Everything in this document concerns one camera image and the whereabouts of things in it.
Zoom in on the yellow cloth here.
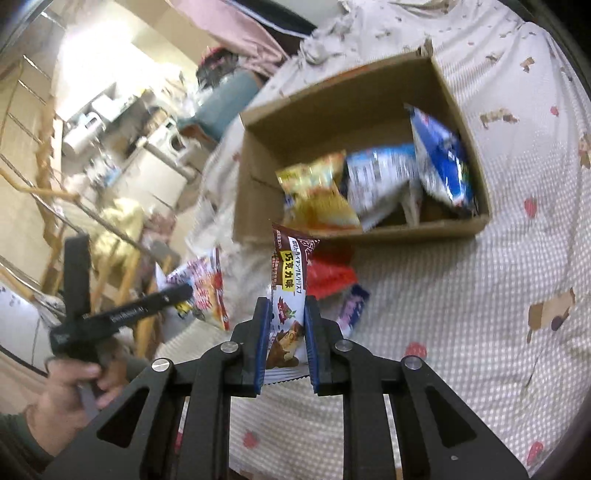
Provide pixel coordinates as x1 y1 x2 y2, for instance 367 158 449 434
90 196 146 259

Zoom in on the person's left hand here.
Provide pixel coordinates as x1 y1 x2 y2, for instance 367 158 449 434
28 353 127 446

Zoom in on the white washing machine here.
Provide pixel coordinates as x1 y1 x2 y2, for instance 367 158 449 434
157 122 191 158

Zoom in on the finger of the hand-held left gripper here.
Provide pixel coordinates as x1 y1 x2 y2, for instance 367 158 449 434
85 283 195 330
62 234 92 324

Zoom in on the teal armchair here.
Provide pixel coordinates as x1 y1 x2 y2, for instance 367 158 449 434
178 69 259 144

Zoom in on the pile of clothes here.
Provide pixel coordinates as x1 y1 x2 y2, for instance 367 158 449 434
196 46 241 88

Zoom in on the light blue snack packet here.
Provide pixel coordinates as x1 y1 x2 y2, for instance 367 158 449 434
345 144 423 232

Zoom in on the cardboard box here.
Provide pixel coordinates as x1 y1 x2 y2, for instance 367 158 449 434
232 39 491 241

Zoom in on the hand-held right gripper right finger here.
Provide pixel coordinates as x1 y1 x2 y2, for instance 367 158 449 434
304 294 529 480

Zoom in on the person's left forearm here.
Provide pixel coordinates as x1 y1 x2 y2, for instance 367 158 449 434
0 406 54 480

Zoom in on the red and white snack packet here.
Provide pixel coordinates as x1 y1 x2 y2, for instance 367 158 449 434
166 248 232 332

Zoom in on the red plastic bag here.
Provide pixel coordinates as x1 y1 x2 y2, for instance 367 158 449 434
305 244 358 302

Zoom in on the wooden ladder frame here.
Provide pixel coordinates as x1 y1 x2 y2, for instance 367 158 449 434
0 88 181 352

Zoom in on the beige cabinet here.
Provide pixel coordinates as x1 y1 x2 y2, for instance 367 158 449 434
134 148 190 208

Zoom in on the brown chocolate snack packet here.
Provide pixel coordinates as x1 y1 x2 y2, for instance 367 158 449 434
270 223 321 384

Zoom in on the white kitchen appliance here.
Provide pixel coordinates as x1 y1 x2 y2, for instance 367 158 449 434
62 111 105 155

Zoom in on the pink hanging cloth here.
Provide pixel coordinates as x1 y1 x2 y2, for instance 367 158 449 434
171 0 289 75

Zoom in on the yellow snack packet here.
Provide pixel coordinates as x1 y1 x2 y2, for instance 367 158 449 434
276 151 362 232

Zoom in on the pink and blue snack packet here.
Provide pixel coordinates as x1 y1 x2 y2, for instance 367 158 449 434
336 284 371 341

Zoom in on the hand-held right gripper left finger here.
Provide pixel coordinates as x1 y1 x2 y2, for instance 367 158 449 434
41 296 274 480

